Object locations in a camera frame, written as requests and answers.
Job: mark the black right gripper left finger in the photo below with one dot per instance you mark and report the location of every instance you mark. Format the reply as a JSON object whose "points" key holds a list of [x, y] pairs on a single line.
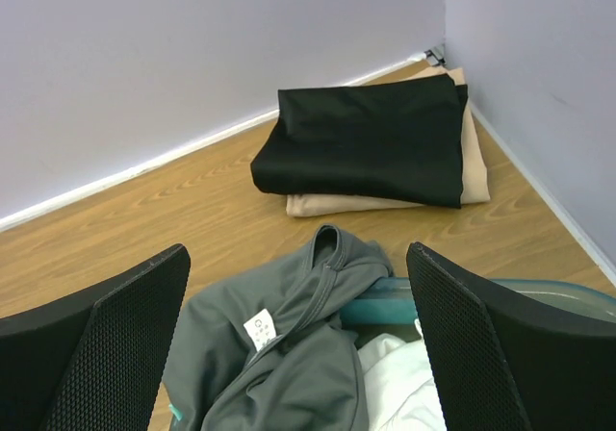
{"points": [[94, 359]]}

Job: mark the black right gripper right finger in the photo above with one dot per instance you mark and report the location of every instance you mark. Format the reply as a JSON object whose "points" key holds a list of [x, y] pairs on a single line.
{"points": [[505, 361]]}

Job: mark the grey t-shirt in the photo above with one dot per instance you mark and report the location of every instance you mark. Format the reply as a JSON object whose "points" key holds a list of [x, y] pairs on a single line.
{"points": [[266, 349]]}

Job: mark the white t-shirt in basket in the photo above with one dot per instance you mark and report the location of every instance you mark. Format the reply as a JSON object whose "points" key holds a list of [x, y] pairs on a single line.
{"points": [[400, 389]]}

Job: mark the teal plastic basket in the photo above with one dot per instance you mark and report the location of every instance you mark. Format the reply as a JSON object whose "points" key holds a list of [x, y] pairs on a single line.
{"points": [[389, 301]]}

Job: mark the folded black t-shirt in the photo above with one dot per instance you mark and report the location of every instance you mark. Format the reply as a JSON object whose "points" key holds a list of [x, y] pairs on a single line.
{"points": [[399, 141]]}

